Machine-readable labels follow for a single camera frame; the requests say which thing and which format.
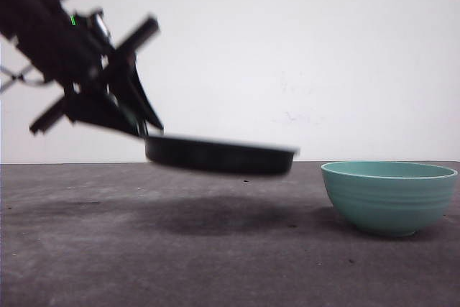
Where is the black frying pan green handle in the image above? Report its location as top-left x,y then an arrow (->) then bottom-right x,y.
138,124 -> 300,176

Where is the teal ceramic bowl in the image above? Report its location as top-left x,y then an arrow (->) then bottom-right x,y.
321,161 -> 459,237

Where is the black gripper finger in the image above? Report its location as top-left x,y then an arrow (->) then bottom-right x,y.
66,93 -> 144,138
109,66 -> 164,131

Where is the black gripper body holding pan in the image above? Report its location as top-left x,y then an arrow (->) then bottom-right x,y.
29,12 -> 159,133

